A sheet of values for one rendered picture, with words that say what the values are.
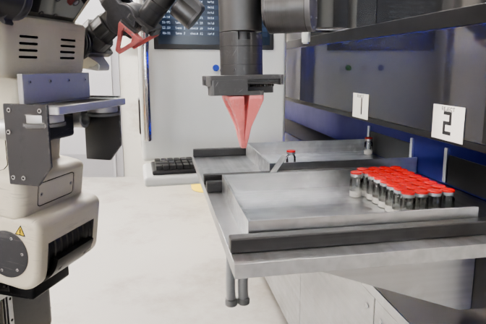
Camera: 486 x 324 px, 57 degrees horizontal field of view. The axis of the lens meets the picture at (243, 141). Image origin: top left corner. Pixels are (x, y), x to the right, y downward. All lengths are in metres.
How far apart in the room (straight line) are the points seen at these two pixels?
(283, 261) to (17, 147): 0.60
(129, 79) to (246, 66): 4.04
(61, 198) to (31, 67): 0.31
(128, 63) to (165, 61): 3.11
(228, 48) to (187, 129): 0.94
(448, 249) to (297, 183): 0.33
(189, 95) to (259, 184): 0.71
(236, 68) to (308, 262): 0.26
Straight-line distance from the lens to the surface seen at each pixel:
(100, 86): 4.64
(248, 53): 0.58
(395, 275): 0.75
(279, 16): 0.57
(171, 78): 1.49
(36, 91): 1.00
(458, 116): 0.82
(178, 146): 1.52
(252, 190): 0.86
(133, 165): 4.70
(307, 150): 1.23
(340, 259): 0.60
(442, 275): 0.80
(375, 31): 1.08
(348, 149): 1.28
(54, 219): 1.05
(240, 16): 0.59
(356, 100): 1.15
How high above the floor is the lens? 1.12
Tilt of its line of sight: 10 degrees down
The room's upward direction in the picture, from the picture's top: straight up
